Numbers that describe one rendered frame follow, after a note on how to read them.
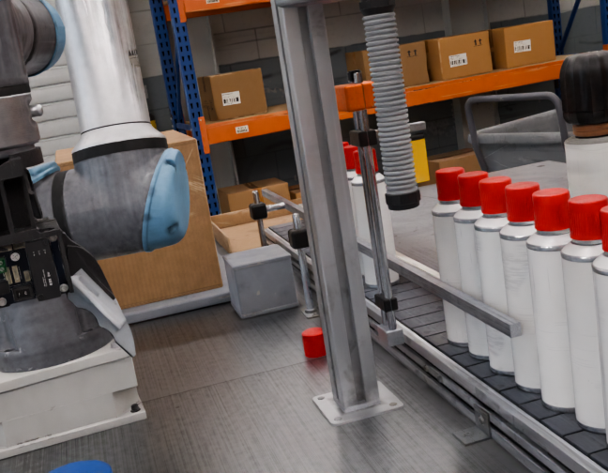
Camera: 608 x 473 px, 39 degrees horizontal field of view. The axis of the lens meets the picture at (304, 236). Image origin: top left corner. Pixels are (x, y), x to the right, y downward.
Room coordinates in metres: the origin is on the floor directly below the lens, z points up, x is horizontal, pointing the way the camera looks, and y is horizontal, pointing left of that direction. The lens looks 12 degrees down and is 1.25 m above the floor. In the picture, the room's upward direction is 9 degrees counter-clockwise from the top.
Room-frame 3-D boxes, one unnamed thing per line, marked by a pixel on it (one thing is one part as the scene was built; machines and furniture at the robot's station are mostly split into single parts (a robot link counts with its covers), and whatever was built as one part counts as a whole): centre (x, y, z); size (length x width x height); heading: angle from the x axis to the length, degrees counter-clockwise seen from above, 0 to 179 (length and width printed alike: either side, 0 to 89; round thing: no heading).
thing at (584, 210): (0.70, -0.24, 0.98); 0.05 x 0.05 x 0.20
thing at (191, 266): (1.59, 0.31, 0.99); 0.30 x 0.24 x 0.27; 14
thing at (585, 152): (1.15, -0.42, 1.03); 0.09 x 0.09 x 0.30
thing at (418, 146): (1.01, -0.15, 1.09); 0.03 x 0.01 x 0.06; 104
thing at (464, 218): (0.90, -0.19, 0.98); 0.05 x 0.05 x 0.20
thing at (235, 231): (1.98, 0.07, 0.85); 0.30 x 0.26 x 0.04; 14
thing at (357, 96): (0.99, -0.12, 1.05); 0.10 x 0.04 x 0.33; 104
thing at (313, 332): (1.12, 0.01, 0.85); 0.03 x 0.03 x 0.03
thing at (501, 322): (1.28, -0.06, 0.95); 1.07 x 0.01 x 0.01; 14
